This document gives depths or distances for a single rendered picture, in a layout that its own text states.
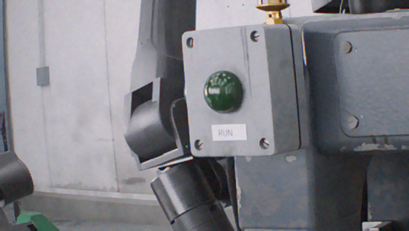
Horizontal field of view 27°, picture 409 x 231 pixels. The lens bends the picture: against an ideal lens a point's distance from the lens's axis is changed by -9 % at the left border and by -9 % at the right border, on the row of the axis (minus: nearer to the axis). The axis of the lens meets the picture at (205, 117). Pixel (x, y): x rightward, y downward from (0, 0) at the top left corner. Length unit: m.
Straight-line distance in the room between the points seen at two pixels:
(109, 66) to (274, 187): 7.54
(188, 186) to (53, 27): 7.89
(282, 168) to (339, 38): 0.11
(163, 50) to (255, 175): 0.30
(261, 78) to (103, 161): 7.76
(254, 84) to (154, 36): 0.36
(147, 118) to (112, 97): 7.26
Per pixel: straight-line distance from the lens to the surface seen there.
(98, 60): 8.32
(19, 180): 1.28
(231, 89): 0.64
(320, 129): 0.67
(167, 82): 0.95
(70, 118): 8.67
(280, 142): 0.64
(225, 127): 0.66
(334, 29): 0.66
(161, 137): 0.94
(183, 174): 0.95
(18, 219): 6.45
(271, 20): 0.72
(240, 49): 0.64
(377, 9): 0.76
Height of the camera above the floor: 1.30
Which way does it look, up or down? 3 degrees down
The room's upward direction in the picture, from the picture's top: 5 degrees counter-clockwise
